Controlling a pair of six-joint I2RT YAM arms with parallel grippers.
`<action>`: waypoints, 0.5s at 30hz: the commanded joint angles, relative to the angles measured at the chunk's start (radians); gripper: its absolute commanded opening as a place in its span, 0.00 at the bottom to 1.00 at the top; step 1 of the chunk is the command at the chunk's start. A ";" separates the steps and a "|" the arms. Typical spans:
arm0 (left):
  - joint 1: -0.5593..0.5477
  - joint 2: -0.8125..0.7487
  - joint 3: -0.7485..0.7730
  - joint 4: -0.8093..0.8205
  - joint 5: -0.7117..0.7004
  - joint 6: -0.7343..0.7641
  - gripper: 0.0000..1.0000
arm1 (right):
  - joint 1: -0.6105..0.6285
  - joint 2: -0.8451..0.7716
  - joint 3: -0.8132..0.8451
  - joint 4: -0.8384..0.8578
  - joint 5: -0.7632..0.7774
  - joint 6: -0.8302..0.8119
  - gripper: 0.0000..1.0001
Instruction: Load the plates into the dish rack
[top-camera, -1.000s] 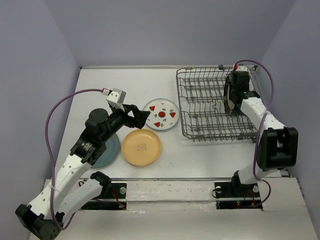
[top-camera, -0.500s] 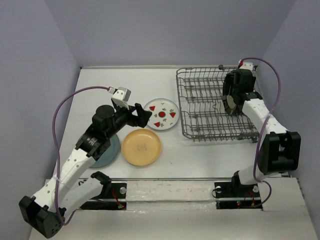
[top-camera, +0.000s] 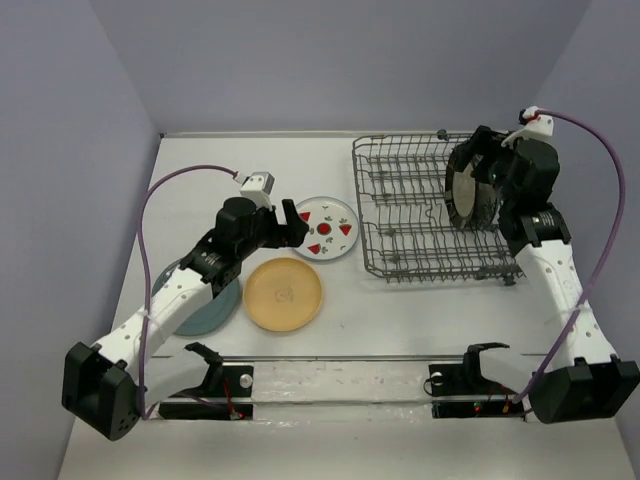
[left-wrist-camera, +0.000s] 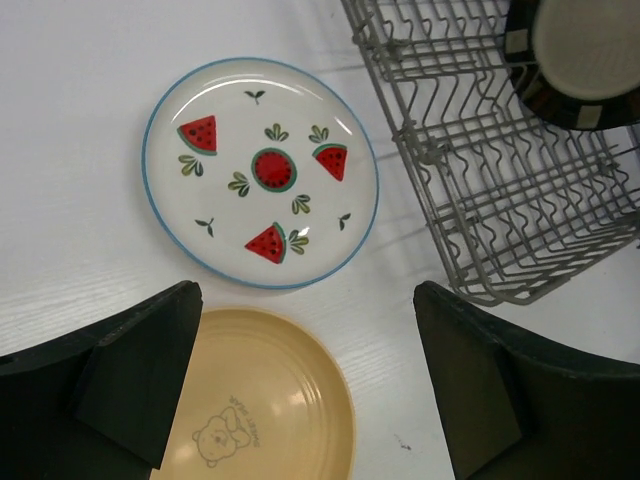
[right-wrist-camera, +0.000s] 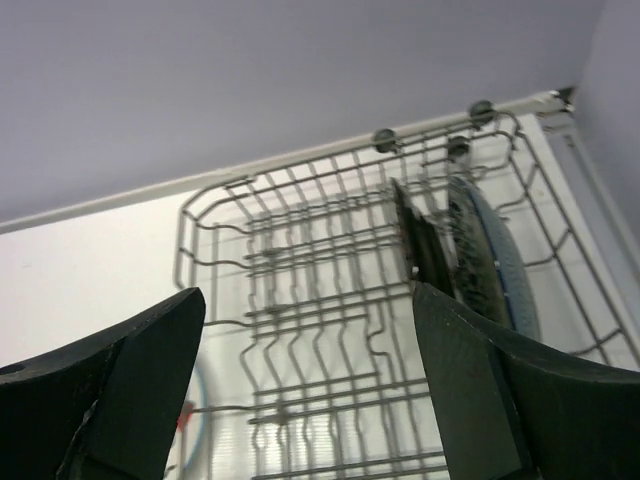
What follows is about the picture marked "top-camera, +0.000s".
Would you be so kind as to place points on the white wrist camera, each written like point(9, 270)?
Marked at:
point(534, 125)
point(256, 187)

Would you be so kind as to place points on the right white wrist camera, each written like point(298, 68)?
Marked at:
point(534, 125)

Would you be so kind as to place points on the grey wire dish rack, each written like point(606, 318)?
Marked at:
point(405, 230)

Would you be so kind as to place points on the blue floral plate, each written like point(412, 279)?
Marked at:
point(485, 210)

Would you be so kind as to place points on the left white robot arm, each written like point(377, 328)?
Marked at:
point(107, 384)

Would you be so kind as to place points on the black rimmed plate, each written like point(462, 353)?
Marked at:
point(461, 190)

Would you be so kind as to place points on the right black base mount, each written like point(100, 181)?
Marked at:
point(461, 392)

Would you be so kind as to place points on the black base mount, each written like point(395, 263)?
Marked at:
point(223, 395)
point(461, 392)

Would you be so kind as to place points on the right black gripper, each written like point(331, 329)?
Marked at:
point(486, 139)

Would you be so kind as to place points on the blue-grey plate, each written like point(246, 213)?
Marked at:
point(209, 317)

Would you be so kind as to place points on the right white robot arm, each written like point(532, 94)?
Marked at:
point(582, 376)

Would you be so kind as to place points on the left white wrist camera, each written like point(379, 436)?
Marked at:
point(256, 187)

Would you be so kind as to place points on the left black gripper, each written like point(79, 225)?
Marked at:
point(281, 235)

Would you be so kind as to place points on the yellow plate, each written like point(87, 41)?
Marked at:
point(283, 295)

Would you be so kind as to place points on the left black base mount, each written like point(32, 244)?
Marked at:
point(223, 395)

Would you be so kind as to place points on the watermelon pattern plate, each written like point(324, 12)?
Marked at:
point(333, 228)

